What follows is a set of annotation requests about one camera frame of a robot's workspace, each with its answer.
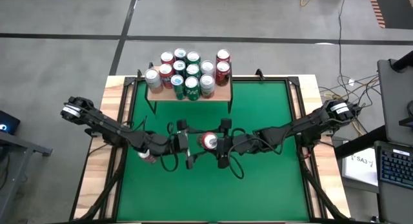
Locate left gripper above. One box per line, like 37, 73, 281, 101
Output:
167, 119, 208, 170

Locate wooden shelf platform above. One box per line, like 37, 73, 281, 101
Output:
141, 61, 234, 116

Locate grey laptop lit keyboard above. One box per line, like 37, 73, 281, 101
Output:
374, 140, 413, 224

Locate green Sprite can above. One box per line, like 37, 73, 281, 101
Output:
185, 76, 201, 101
185, 63, 201, 79
186, 51, 201, 66

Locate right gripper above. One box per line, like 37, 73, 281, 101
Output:
206, 118, 259, 169

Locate black floor cable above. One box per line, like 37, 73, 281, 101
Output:
337, 0, 349, 86

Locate black stand bar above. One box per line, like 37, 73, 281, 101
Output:
334, 124, 388, 159

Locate red Coca-Cola can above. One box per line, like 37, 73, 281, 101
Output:
137, 149, 158, 165
216, 48, 232, 64
215, 61, 232, 87

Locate white SA3 sign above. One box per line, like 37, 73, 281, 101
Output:
341, 148, 379, 187

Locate red-orange Fanta can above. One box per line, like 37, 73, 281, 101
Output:
159, 63, 174, 89
160, 51, 176, 66
200, 132, 219, 151

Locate silver green slim can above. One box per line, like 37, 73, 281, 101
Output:
170, 74, 186, 101

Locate white red can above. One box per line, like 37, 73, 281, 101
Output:
199, 74, 216, 99

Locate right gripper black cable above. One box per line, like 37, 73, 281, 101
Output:
227, 128, 281, 180

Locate black computer tower blue lights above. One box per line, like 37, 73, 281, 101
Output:
0, 110, 21, 136

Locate black mat orange stripes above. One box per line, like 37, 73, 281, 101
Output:
367, 0, 413, 30

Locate silver grey can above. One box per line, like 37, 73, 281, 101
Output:
144, 68, 164, 94

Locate green table mat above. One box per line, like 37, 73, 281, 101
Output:
116, 81, 310, 222

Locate grey desk panel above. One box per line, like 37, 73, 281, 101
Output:
376, 58, 413, 147

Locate black table frame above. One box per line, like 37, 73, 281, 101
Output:
69, 76, 352, 224

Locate grey metal table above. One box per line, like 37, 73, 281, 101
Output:
0, 130, 53, 218

